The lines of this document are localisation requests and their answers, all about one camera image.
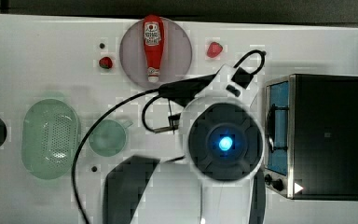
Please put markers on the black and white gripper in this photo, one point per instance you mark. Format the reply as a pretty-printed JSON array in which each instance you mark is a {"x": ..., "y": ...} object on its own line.
[{"x": 181, "y": 92}]

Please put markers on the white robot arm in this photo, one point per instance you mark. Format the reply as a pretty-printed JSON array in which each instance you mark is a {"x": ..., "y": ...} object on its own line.
[{"x": 220, "y": 182}]

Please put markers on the green mug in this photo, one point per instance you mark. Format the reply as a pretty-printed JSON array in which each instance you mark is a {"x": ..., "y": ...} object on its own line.
[{"x": 110, "y": 137}]

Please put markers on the grey round plate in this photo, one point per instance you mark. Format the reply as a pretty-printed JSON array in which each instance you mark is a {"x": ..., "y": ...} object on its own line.
[{"x": 176, "y": 57}]

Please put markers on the red strawberry with leaves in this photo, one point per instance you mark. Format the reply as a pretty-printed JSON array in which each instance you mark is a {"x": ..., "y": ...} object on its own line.
[{"x": 106, "y": 63}]

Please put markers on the red ketchup bottle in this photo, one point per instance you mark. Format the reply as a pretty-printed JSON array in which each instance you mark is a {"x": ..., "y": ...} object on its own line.
[{"x": 153, "y": 38}]

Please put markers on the green perforated colander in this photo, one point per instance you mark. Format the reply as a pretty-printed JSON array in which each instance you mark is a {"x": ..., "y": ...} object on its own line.
[{"x": 49, "y": 139}]

